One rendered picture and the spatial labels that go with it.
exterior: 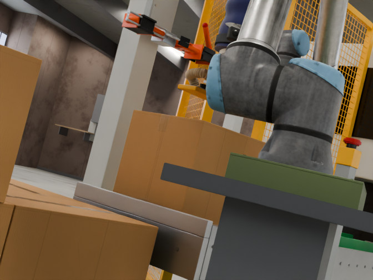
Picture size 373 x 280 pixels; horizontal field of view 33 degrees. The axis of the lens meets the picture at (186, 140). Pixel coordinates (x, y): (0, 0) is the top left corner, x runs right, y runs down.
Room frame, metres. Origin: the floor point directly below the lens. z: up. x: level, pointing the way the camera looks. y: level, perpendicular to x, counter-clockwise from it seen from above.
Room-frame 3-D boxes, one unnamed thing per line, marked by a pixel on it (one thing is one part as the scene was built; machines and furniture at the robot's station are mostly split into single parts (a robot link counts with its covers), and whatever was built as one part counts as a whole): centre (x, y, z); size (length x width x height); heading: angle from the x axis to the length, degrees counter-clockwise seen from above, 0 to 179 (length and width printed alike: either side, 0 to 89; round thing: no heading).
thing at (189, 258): (2.40, 0.12, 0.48); 0.70 x 0.03 x 0.15; 49
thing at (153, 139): (2.66, -0.11, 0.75); 0.60 x 0.40 x 0.40; 135
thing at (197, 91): (2.73, -0.06, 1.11); 0.34 x 0.10 x 0.05; 140
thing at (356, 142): (2.50, -0.64, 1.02); 0.07 x 0.07 x 0.04
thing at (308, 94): (1.60, -0.27, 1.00); 0.17 x 0.15 x 0.18; 74
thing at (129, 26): (2.21, 0.26, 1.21); 0.08 x 0.07 x 0.05; 140
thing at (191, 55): (2.48, 0.03, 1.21); 0.10 x 0.08 x 0.06; 50
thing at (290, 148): (1.60, -0.28, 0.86); 0.19 x 0.19 x 0.10
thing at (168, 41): (2.31, 0.17, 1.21); 0.07 x 0.07 x 0.04; 50
